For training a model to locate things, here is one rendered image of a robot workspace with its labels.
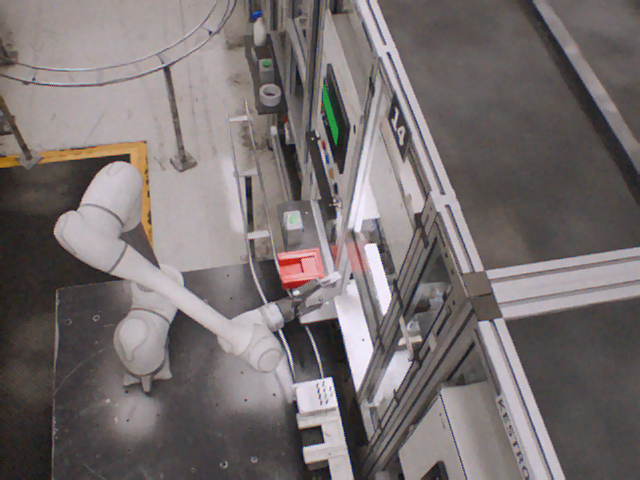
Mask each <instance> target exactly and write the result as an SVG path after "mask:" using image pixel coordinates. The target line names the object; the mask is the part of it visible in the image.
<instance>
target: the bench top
mask: <svg viewBox="0 0 640 480"><path fill-rule="evenodd" d="M253 266H254V270H255V274H256V277H257V280H258V282H259V285H260V287H261V290H262V293H263V295H264V297H266V299H267V301H268V303H270V302H276V301H278V300H281V299H283V298H286V297H289V295H288V293H286V290H285V289H283V288H282V283H281V279H280V276H279V274H278V271H277V267H276V264H275V260H274V259H271V260H263V261H255V262H253ZM180 273H181V275H182V277H183V283H184V287H185V288H186V289H188V290H189V291H190V292H192V294H193V295H194V296H197V297H198V298H199V299H201V300H202V301H203V302H205V303H206V304H207V305H209V306H210V307H211V308H213V309H214V310H215V311H217V312H218V313H220V315H222V316H223V317H225V318H226V319H228V320H232V319H234V318H236V317H238V316H240V315H243V313H245V312H248V311H252V310H255V309H258V308H259V307H262V306H265V304H264V303H263V301H262V299H261V297H260V295H259V292H258V289H257V286H256V284H255V281H254V278H253V275H252V272H251V267H250V262H248V263H240V264H233V265H226V266H217V267H210V268H203V269H195V271H187V272H180ZM95 292H98V295H94V293H95ZM131 306H132V291H131V281H129V280H122V281H113V282H105V283H98V284H91V285H83V286H75V287H68V288H61V289H57V290H56V318H55V350H54V381H53V403H54V413H53V450H52V477H51V480H312V479H311V473H310V474H309V473H307V467H306V463H305V461H304V456H303V445H302V440H301V434H300V429H299V428H298V422H297V413H298V406H297V402H296V403H294V402H293V394H292V385H294V383H293V378H292V372H291V367H290V362H289V357H288V354H287V351H285V348H284V346H283V343H282V341H281V338H280V335H279V333H278V331H277V330H275V331H274V332H272V333H273V334H274V337H275V338H276V339H277V340H278V342H279V344H280V346H281V349H282V360H281V361H280V363H279V365H278V366H277V367H276V369H275V370H273V371H271V372H267V373H264V372H258V371H256V370H254V369H253V368H252V367H251V366H248V365H247V364H246V363H244V362H243V360H242V359H241V358H239V357H237V356H236V355H235V354H233V353H226V352H225V351H224V350H223V349H222V347H221V345H220V343H219V341H218V336H217V335H216V334H215V333H213V332H212V331H210V330H209V329H208V328H206V327H205V326H203V325H202V324H200V323H199V322H197V321H196V320H195V319H192V318H191V317H189V315H188V314H186V313H185V312H184V311H182V310H181V309H179V308H178V309H177V311H176V313H175V316H174V319H173V321H172V323H171V325H170V327H169V331H168V336H169V338H170V340H169V345H168V348H169V361H170V371H171V373H172V378H171V379H170V380H155V381H152V382H151V391H150V392H147V393H146V392H144V389H143V384H142V383H137V384H133V385H130V386H128V387H125V386H123V385H122V379H123V363H122V362H121V360H120V359H119V357H118V355H117V352H116V349H115V344H114V335H115V331H116V329H117V327H118V325H119V324H120V323H121V322H122V321H123V319H124V318H125V317H126V316H127V314H128V313H129V311H130V309H131ZM294 316H295V318H294V319H293V320H291V321H289V322H287V323H284V326H283V327H281V328H280V329H281V331H282V333H283V335H284V339H285V341H287V344H288V346H289V349H290V352H291V355H292V358H293V364H294V368H295V373H296V379H297V383H301V382H306V381H313V380H319V379H321V377H320V373H319V368H318V363H317V358H316V354H315V351H314V348H313V345H312V342H311V339H310V337H309V334H307V331H306V329H305V327H304V326H302V327H301V326H300V322H299V319H298V318H297V316H296V315H294ZM66 320H70V322H69V323H66ZM309 327H310V329H311V332H312V334H313V337H314V340H315V343H316V345H317V349H318V352H319V355H320V360H321V364H322V369H323V374H324V378H330V377H332V381H333V386H334V391H335V395H336V400H337V404H338V409H339V414H340V419H341V424H342V428H343V433H344V437H345V443H346V447H347V452H348V456H349V461H350V465H351V470H352V475H353V480H365V479H364V475H363V469H362V465H361V461H360V456H359V452H358V447H356V446H357V443H355V438H354V433H353V429H352V425H351V420H350V416H349V412H348V406H347V402H346V397H345V393H344V389H343V383H342V379H341V375H340V370H339V366H338V362H337V356H336V352H335V348H334V343H333V339H332V333H331V329H329V325H328V323H322V324H315V325H309Z"/></svg>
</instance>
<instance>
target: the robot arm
mask: <svg viewBox="0 0 640 480"><path fill-rule="evenodd" d="M142 191H143V178H142V174H141V173H140V171H138V170H137V169H136V168H135V167H134V166H132V165H131V164H128V163H126V162H120V161H119V162H115V163H111V164H109V165H106V166H105V167H104V168H102V169H101V170H100V172H99V173H98V174H97V175H96V177H95V178H94V179H93V181H92V182H91V184H90V186H89V187H88V189H87V191H86V193H85V195H84V198H83V200H82V203H81V206H80V208H79V209H78V211H77V212H75V211H69V212H66V213H65V214H63V215H62V216H60V218H59V219H58V222H57V224H56V226H55V230H54V234H55V236H56V238H57V240H58V241H59V242H60V243H61V244H62V245H63V246H64V248H65V249H66V250H67V251H68V252H69V253H71V254H72V255H73V256H75V257H76V258H79V259H80V260H82V261H84V262H85V263H87V264H89V265H91V266H93V267H95V268H98V269H100V270H103V271H105V273H107V274H110V275H114V276H117V277H121V278H124V279H127V280H129V281H131V291H132V306H131V309H130V311H129V313H128V314H127V316H126V317H125V318H124V319H123V321H122V322H121V323H120V324H119V325H118V327H117V329H116V331H115V335H114V344H115V349H116V352H117V355H118V357H119V359H120V360H121V362H122V363H123V379H122V385H123V386H125V387H128V386H130V385H133V384H137V383H142V384H143V389H144V392H146V393H147V392H150V391H151V382H152V381H155V380H170V379H171V378H172V373H171V371H170V361H169V348H168V345H169V340H170V338H169V336H168V331H169V327H170V325H171V323H172V321H173V319H174V316H175V313H176V311H177V309H178V308H179V309H181V310H182V311H184V312H185V313H186V314H188V315H189V317H191V318H192V319H195V320H196V321H197V322H199V323H200V324H202V325H203V326H205V327H206V328H208V329H209V330H210V331H212V332H213V333H215V334H216V335H217V336H218V341H219V343H220V345H221V347H222V349H223V350H224V351H225V352H226V353H233V354H235V355H236V356H237V357H239V358H241V359H242V360H243V362H244V363H246V364H247V365H248V366H251V367H252V368H253V369H254V370H256V371H258V372H264V373H267V372H271V371H273V370H275V369H276V367H277V366H278V365H279V363H280V361H281V360H282V349H281V346H280V344H279V342H278V340H277V339H276V338H275V337H274V334H273V333H272V332H274V331H275V330H277V329H279V328H281V327H283V326H284V323H287V322H289V321H291V320H293V319H294V318H295V316H294V315H296V316H297V318H298V319H299V318H301V317H302V316H304V315H306V314H310V312H312V311H314V310H317V309H319V308H322V307H323V304H324V302H326V301H328V300H331V299H333V298H335V297H336V296H338V295H340V294H342V292H341V289H340V288H339V286H336V287H334V288H332V289H329V290H327V292H325V293H323V294H321V295H320V296H319V297H318V298H315V299H310V300H307V298H309V297H311V296H312V295H313V294H314V293H315V292H317V290H318V289H319V288H320V287H325V286H327V285H329V284H332V283H334V282H336V281H338V280H340V279H341V276H340V275H339V273H338V272H335V273H333V274H331V275H328V276H326V277H324V278H322V279H320V280H319V279H318V277H316V278H314V279H313V280H311V281H309V282H307V283H305V284H304V285H302V286H300V287H299V288H297V289H294V290H292V295H293V297H292V298H290V299H289V300H286V299H284V298H283V299H281V300H279V301H277V302H275V304H274V303H273V302H270V303H268V304H266V305H265V306H262V307H259V308H258V309H255V310H252V311H248V312H245V313H243V315H240V316H238V317H236V318H234V319H232V320H228V319H226V318H225V317H223V316H222V315H220V313H218V312H217V311H215V310H214V309H213V308H211V307H210V306H209V305H207V304H206V303H205V302H203V301H202V300H201V299H199V298H198V297H197V296H194V295H193V294H192V292H190V291H189V290H188V289H186V288H185V287H184V283H183V277H182V275H181V273H180V272H179V271H178V269H177V268H176V267H175V266H173V265H169V264H165V263H159V262H158V260H157V258H156V255H155V253H154V250H153V248H152V245H151V242H150V240H149V237H148V235H147V233H146V230H145V228H144V225H142V222H141V220H140V219H141V216H143V193H142ZM318 305H319V306H318Z"/></svg>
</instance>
